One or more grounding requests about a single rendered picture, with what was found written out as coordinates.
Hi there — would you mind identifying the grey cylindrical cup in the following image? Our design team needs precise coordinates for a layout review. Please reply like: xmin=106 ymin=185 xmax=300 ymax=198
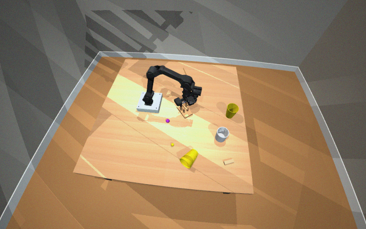
xmin=215 ymin=127 xmax=229 ymax=142

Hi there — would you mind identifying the yellow open cup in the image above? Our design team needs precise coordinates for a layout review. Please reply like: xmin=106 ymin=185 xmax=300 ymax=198
xmin=226 ymin=103 xmax=239 ymax=119
xmin=180 ymin=149 xmax=198 ymax=168

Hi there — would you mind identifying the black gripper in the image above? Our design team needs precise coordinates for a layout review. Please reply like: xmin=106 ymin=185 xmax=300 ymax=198
xmin=174 ymin=91 xmax=198 ymax=107

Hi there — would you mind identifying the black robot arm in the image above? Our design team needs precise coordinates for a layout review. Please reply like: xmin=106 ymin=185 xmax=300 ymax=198
xmin=142 ymin=65 xmax=202 ymax=106

